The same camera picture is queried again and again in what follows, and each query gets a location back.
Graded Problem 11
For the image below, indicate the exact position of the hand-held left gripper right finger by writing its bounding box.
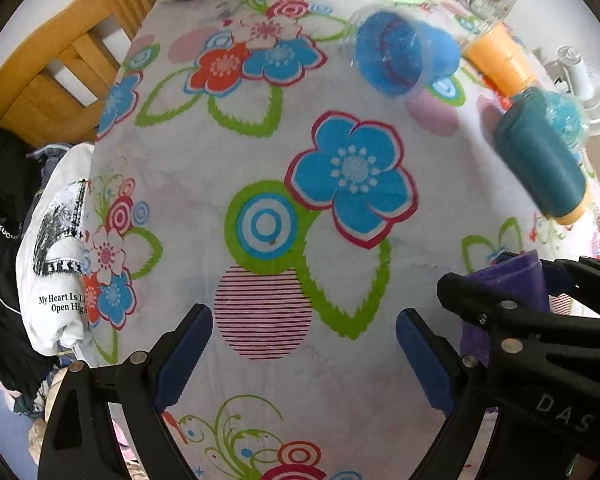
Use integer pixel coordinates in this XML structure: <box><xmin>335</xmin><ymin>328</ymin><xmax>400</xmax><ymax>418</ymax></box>
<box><xmin>396</xmin><ymin>308</ymin><xmax>501</xmax><ymax>480</ymax></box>

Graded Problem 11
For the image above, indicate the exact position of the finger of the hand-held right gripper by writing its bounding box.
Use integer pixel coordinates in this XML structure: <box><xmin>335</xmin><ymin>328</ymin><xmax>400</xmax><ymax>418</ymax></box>
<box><xmin>540</xmin><ymin>257</ymin><xmax>600</xmax><ymax>322</ymax></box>
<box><xmin>437</xmin><ymin>272</ymin><xmax>600</xmax><ymax>361</ymax></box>

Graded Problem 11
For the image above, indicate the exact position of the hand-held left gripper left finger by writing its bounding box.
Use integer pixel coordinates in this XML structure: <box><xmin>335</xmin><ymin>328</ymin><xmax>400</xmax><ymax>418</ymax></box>
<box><xmin>37</xmin><ymin>304</ymin><xmax>214</xmax><ymax>480</ymax></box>

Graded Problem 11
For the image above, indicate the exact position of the purple cup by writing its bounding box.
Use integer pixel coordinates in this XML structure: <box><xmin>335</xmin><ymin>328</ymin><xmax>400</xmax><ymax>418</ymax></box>
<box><xmin>459</xmin><ymin>250</ymin><xmax>552</xmax><ymax>361</ymax></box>

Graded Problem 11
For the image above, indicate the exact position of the teal cup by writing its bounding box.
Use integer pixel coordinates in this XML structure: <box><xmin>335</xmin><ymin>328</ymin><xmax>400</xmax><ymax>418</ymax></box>
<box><xmin>494</xmin><ymin>87</ymin><xmax>588</xmax><ymax>219</ymax></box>

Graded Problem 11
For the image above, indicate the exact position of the blue cup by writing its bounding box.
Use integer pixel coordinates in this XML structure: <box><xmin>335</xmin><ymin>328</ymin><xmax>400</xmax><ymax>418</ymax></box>
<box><xmin>349</xmin><ymin>4</ymin><xmax>462</xmax><ymax>98</ymax></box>

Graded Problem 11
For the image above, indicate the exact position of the patterned cloth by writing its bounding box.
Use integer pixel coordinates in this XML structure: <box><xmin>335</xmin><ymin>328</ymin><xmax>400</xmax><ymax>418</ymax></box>
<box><xmin>11</xmin><ymin>360</ymin><xmax>76</xmax><ymax>461</ymax></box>

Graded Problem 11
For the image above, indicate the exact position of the white printed t-shirt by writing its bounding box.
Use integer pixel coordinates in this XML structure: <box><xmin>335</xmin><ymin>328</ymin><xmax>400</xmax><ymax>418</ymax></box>
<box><xmin>14</xmin><ymin>143</ymin><xmax>97</xmax><ymax>357</ymax></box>

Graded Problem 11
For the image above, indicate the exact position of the white plastic bottle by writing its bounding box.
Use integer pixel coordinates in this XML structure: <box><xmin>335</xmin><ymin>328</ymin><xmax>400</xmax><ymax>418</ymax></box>
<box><xmin>544</xmin><ymin>46</ymin><xmax>600</xmax><ymax>137</ymax></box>

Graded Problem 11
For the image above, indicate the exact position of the black jacket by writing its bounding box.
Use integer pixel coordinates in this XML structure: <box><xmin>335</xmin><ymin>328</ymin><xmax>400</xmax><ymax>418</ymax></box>
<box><xmin>0</xmin><ymin>125</ymin><xmax>48</xmax><ymax>401</ymax></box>

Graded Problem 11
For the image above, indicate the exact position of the floral tablecloth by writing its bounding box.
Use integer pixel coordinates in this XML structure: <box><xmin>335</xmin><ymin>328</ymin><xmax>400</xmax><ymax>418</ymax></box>
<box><xmin>82</xmin><ymin>0</ymin><xmax>600</xmax><ymax>480</ymax></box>

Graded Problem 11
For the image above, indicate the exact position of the wooden chair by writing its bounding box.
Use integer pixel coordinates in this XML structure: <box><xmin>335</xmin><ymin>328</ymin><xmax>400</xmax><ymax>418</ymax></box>
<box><xmin>0</xmin><ymin>0</ymin><xmax>157</xmax><ymax>144</ymax></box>

